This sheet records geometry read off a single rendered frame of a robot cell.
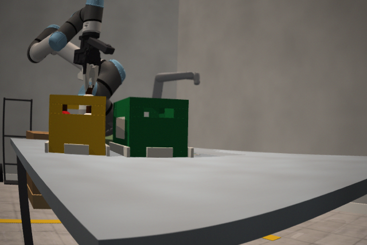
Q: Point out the white bottle with grey label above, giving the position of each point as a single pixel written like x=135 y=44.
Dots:
x=82 y=108

